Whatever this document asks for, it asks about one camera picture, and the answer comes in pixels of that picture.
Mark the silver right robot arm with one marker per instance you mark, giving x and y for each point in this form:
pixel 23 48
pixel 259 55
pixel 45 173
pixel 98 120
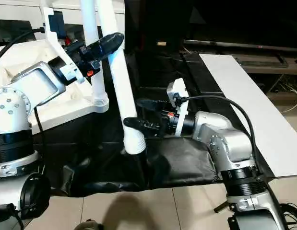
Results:
pixel 225 139

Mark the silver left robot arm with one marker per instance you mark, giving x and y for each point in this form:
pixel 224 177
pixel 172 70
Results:
pixel 14 110

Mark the black stand leg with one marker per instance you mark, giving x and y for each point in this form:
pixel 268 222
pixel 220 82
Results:
pixel 221 207

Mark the small yellow tag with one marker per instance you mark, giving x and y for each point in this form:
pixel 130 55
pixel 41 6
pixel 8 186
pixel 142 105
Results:
pixel 161 43

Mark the white plastic table leg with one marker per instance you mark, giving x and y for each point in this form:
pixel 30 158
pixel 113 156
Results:
pixel 88 19
pixel 120 81

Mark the flat white board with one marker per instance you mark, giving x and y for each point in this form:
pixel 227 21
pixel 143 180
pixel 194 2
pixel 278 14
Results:
pixel 254 110

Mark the white cabinet with glass doors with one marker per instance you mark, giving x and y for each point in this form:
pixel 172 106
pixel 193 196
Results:
pixel 14 12

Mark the black work mat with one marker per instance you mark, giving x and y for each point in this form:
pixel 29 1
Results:
pixel 186 163

